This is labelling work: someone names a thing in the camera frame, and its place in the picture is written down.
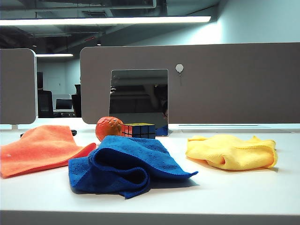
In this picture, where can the yellow microfiber rag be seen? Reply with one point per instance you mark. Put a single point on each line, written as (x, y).
(234, 152)

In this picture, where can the Rubik's cube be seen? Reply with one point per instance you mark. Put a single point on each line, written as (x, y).
(140, 131)

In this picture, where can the blue microfiber rag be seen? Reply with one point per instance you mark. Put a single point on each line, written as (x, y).
(145, 152)

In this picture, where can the orange microfiber rag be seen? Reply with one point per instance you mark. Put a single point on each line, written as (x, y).
(39, 150)

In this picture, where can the square frameless mirror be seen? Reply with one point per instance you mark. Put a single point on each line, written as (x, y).
(138, 93)

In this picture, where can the orange fruit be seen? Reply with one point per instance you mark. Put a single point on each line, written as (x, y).
(105, 129)

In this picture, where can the small black object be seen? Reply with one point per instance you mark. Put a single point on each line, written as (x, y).
(74, 132)

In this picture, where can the black computer monitor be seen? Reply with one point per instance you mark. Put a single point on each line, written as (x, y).
(63, 104)

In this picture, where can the wide brown desk partition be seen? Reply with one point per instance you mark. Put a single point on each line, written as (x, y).
(234, 89)

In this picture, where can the black office chair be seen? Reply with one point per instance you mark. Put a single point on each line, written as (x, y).
(44, 103)

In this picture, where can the long ceiling light strip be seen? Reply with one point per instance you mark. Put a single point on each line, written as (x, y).
(93, 21)

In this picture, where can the short ceiling light strip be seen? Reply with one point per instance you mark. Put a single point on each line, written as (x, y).
(54, 55)

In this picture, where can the narrow brown desk partition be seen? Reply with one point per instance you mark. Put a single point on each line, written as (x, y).
(16, 89)

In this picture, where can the white adhesive wall hook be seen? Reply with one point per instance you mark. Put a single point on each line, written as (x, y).
(179, 67)

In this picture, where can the white partition foot bracket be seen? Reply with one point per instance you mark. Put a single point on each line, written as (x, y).
(14, 126)

